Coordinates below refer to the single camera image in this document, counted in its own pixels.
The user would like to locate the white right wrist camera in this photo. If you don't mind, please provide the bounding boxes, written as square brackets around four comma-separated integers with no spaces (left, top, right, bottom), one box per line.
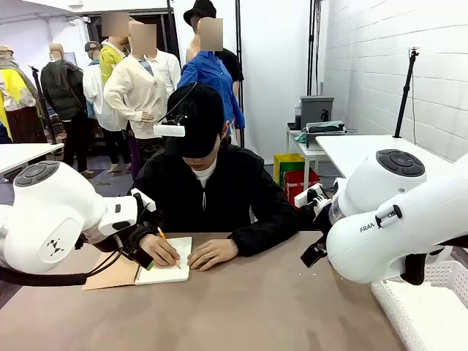
[294,182,326,208]

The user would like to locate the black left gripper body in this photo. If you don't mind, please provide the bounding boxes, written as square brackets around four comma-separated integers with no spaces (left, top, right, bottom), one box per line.
[91,224,146,257]

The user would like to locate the person's right hand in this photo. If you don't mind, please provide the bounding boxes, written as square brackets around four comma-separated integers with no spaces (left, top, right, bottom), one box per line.
[139,233,181,267]

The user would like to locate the person's left forearm black sleeve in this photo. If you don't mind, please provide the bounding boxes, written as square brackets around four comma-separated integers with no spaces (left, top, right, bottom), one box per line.
[226,206,301,257]

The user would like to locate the white perforated plastic basket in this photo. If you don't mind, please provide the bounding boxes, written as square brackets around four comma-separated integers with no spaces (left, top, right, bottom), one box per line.
[371,260,468,351]

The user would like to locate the person's right forearm black sleeve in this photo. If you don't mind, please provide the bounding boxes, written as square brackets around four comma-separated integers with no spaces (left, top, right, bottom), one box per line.
[127,217,156,244]

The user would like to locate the red and yellow crates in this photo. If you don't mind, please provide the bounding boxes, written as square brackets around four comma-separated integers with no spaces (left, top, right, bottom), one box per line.
[284,169,322,209]

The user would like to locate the white head-mounted camera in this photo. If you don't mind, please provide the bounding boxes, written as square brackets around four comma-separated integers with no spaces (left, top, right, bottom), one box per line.
[152,82,198,138]

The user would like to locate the mannequin in cream cardigan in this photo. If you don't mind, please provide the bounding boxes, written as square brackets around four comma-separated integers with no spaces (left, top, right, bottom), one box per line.
[103,21,182,165]

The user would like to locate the green bag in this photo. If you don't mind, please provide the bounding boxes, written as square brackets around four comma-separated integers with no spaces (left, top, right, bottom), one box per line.
[279,160,306,189]

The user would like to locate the small white side table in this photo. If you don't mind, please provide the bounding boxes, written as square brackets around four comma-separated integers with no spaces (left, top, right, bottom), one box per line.
[286,126,332,184]

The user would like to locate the mannequin in blue shirt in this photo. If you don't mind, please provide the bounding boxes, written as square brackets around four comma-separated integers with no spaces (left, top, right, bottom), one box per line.
[177,17,246,131]

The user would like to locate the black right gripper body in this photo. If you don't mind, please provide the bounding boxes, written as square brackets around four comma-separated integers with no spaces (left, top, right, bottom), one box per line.
[309,203,333,245]

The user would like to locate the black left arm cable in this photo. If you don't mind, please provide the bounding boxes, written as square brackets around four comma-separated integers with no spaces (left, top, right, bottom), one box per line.
[0,248,124,288]

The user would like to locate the large white table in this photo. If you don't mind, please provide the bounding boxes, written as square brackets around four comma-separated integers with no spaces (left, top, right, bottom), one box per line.
[314,134,458,191]

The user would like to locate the yellow bag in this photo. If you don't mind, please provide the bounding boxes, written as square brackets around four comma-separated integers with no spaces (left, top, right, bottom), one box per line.
[273,153,306,187]

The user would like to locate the black tripod on table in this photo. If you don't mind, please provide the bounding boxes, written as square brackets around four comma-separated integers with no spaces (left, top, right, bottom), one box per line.
[393,46,420,139]

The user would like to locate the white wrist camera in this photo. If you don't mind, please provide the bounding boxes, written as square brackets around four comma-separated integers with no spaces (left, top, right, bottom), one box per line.
[130,188,157,212]
[294,182,326,208]

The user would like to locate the mannequin beige hat yellow scarf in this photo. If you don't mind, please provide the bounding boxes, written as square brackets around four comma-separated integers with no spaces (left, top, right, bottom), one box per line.
[0,45,48,144]

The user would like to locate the black light stand pole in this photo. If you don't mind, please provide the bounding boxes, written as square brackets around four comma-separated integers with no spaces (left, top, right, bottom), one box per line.
[235,0,245,153]
[306,0,325,97]

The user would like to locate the black bucket hat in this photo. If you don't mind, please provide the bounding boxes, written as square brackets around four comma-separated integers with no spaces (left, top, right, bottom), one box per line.
[183,0,217,26]

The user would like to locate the mannequin grey cap white shirt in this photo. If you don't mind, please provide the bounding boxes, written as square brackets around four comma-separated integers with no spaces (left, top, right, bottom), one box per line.
[83,40,129,173]

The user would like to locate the spiral notebook brown cover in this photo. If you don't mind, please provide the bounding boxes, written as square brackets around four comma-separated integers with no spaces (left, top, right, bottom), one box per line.
[82,236,193,292]

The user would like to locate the mannequin in black tee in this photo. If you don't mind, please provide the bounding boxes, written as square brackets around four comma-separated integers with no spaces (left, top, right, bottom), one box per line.
[185,25,245,83]

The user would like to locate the white table with leg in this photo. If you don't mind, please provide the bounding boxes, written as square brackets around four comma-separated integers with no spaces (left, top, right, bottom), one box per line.
[0,142,65,176]

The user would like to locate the mannequin in yellow shirt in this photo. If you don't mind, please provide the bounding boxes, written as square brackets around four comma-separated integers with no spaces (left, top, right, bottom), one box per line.
[99,10,131,87]

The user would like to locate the grey tray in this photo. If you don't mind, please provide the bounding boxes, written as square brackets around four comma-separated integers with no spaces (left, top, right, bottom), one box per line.
[305,121,347,149]

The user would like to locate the black right arm hose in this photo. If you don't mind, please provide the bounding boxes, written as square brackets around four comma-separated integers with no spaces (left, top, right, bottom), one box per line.
[401,248,445,286]

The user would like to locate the person's black jacket torso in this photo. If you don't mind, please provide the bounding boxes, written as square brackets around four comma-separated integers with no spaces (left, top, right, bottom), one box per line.
[127,140,301,257]

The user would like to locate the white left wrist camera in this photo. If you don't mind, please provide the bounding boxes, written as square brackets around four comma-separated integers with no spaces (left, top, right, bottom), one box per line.
[130,188,157,212]

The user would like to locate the person's left hand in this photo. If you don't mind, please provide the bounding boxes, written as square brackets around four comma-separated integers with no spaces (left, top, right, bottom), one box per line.
[186,238,238,271]

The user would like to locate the flat white paper stack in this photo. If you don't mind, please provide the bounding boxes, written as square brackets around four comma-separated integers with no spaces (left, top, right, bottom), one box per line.
[387,281,468,351]

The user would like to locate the black baseball cap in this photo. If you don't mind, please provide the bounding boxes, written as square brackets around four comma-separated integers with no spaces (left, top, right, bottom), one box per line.
[163,83,225,159]

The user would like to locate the grey box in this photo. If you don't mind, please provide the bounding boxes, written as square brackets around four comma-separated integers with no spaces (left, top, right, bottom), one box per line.
[299,95,335,131]

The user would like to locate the orange pencil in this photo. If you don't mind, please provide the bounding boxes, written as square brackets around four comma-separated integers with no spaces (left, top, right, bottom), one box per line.
[156,226,182,270]

